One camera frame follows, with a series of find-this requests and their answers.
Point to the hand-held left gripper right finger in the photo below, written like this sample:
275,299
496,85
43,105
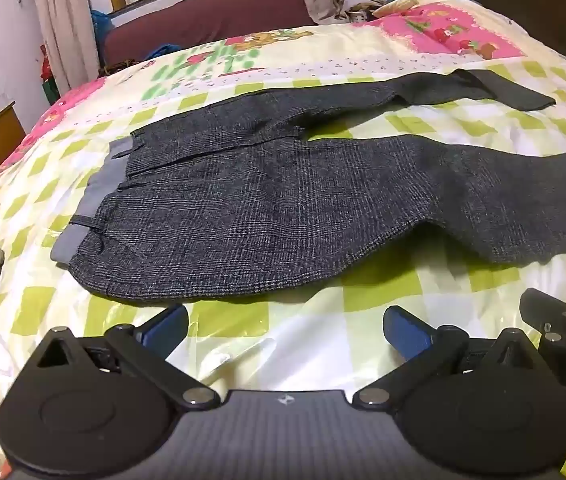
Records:
405,332

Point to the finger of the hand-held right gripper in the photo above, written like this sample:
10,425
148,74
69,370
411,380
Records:
543,305

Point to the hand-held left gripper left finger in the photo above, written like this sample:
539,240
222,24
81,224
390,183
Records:
165,332

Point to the dark grey plaid pants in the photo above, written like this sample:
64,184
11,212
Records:
263,200

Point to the checked cartoon printed blanket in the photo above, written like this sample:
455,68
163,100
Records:
313,327

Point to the red and green bag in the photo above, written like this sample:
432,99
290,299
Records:
49,80

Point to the maroon headboard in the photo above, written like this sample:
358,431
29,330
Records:
213,20

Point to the blue bag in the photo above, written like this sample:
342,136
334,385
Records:
100,22

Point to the yellow pillow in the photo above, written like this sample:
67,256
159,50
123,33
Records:
398,7

